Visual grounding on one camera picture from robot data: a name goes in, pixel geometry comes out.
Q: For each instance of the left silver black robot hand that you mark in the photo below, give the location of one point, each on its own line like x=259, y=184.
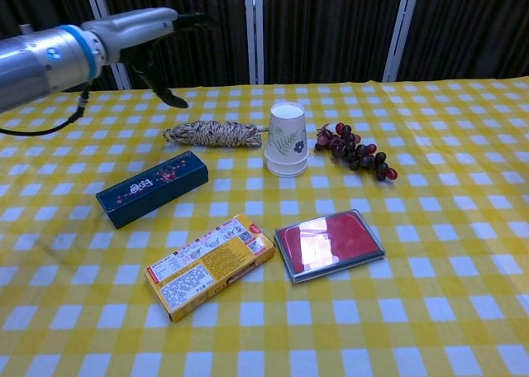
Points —
x=132, y=30

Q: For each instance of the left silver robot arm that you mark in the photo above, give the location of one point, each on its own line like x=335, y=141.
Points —
x=37, y=67

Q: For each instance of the dark pleated screen panel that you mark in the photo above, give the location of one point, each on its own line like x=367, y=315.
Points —
x=475, y=30
x=215, y=58
x=330, y=30
x=41, y=1

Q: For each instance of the dark blue long box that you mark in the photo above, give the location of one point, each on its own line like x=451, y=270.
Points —
x=153, y=189

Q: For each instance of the yellow printed carton box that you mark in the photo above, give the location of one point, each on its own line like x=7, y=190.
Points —
x=206, y=269

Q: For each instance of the dark red grape bunch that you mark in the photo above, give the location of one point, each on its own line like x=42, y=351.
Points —
x=355, y=151

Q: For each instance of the red ink pad case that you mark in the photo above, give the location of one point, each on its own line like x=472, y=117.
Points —
x=330, y=244

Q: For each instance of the yellow white checked tablecloth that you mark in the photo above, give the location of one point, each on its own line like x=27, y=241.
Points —
x=372, y=331

